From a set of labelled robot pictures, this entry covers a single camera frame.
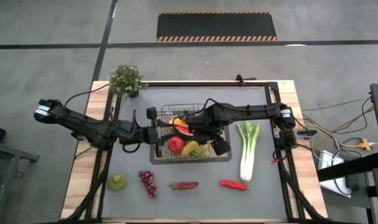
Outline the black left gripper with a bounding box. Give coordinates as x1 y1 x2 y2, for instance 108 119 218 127
143 118 174 158

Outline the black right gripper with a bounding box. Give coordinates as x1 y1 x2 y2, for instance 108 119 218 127
187 113 223 145

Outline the green wrinkled vegetable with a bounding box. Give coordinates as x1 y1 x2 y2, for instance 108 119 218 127
193 142 210 158

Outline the yellow banana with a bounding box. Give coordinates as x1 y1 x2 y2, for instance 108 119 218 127
180 140 201 157

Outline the yellow orange mango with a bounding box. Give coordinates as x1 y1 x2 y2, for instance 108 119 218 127
168 117 189 128

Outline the red apple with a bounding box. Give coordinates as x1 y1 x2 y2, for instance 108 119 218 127
168 136 186 154

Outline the watermelon slice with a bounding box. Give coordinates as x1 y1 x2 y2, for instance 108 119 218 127
172 124 195 140

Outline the green white celery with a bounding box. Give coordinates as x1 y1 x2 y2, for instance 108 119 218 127
237 120 260 182

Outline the plain red pepper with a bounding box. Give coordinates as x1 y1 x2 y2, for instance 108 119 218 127
219 179 248 192

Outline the red grape bunch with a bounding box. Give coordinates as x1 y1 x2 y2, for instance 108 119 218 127
138 169 159 199

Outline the red pepper green stem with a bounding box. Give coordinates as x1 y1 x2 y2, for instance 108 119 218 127
169 181 199 190

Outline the potted green plant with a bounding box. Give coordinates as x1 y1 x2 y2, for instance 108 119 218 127
108 63 148 99

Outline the green apple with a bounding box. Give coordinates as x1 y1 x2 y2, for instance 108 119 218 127
108 174 127 192

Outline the black clamp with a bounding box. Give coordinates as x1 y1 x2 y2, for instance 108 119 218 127
235 74 257 86

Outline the small black adaptor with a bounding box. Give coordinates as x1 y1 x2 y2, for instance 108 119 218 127
296 129 318 137

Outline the black hazard stripe floor mat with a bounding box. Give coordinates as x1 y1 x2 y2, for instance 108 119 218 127
156 11 278 42

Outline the white box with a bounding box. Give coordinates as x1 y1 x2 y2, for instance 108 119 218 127
318 150 353 198

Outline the yellow power splitter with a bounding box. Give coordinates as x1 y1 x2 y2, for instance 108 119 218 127
350 138 372 152

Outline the grey desk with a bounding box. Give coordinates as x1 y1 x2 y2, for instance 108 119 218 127
0 139 40 224

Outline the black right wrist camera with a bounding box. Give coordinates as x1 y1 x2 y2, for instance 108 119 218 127
209 136 232 157

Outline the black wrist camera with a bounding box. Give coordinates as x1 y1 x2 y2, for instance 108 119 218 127
146 106 159 121
209 136 232 157

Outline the wire basket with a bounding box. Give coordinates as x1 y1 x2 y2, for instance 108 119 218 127
149 124 233 165
159 103 212 161

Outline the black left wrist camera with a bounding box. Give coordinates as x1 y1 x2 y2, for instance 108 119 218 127
146 106 159 121

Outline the black table frame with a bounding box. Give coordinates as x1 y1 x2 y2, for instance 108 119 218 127
62 80 328 223

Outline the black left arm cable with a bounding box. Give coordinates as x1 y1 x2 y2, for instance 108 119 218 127
65 83 110 106

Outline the grey floor cable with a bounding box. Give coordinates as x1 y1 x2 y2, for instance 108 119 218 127
301 96 372 112

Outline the yellow floor cable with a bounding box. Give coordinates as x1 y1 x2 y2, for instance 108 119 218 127
302 105 376 150

